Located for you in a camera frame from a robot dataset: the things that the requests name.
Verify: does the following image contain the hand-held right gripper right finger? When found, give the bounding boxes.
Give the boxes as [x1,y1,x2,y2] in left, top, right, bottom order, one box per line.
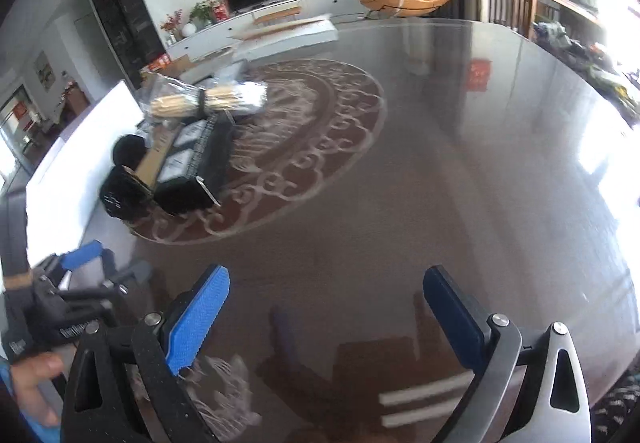
[422,265,593,443]

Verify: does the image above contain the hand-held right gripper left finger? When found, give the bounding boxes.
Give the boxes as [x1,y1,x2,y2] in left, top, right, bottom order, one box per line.
[62,264,232,443]

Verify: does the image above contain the white board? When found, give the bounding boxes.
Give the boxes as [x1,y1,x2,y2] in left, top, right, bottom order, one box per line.
[25,80,147,265]

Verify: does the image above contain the wall picture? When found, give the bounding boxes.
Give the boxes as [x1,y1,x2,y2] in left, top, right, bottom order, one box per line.
[34,50,56,92]

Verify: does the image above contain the black box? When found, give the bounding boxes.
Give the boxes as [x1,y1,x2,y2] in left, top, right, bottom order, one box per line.
[152,115,236,216]

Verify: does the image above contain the flat white boxes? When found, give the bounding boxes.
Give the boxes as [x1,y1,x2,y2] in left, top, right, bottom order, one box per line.
[230,15,340,62]

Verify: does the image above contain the white television cabinet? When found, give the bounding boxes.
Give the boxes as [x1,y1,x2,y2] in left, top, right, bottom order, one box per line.
[165,0,372,62]

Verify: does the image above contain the wooden bench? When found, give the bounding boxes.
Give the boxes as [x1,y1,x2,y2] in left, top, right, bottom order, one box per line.
[251,6,302,26]

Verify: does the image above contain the person's left hand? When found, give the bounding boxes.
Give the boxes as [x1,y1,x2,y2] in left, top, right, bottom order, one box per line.
[11,352,66,429]

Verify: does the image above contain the cardboard box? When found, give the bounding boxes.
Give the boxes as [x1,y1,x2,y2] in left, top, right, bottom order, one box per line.
[165,55,194,79]

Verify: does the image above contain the person's left forearm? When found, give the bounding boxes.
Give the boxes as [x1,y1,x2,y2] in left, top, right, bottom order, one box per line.
[0,355,62,443]

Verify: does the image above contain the wooden side table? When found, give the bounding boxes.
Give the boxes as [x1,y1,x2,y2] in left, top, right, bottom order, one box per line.
[530,0,601,40]

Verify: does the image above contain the wooden chopsticks bundle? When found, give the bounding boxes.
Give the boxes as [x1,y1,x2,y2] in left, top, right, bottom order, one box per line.
[132,73,243,121]

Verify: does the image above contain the pile of clutter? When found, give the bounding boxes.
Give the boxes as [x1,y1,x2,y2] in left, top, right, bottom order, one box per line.
[532,20,640,124]

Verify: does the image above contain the patterned cloth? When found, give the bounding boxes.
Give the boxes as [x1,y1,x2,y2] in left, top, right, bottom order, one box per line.
[592,372,640,443]

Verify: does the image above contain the red boxes on floor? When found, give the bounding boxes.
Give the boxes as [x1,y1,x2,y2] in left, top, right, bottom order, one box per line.
[140,54,171,74]

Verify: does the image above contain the black round pouch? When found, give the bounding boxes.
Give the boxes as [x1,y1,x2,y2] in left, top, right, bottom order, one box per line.
[112,135,147,168]

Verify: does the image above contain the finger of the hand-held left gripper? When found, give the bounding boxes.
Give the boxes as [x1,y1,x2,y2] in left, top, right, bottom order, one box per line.
[47,240,118,286]
[55,260,153,306]

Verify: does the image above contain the red flowers in white vase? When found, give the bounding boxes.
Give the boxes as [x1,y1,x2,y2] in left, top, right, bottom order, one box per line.
[160,9,197,40]

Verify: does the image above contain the bushy green potted plant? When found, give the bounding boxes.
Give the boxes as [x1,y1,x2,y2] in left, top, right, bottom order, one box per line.
[189,0,216,29]

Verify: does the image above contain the brown cardboard piece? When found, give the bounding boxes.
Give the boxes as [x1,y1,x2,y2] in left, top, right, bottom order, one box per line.
[135,130,182,188]

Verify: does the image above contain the black display cabinet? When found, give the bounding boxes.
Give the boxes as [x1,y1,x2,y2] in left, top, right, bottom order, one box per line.
[82,0,166,92]

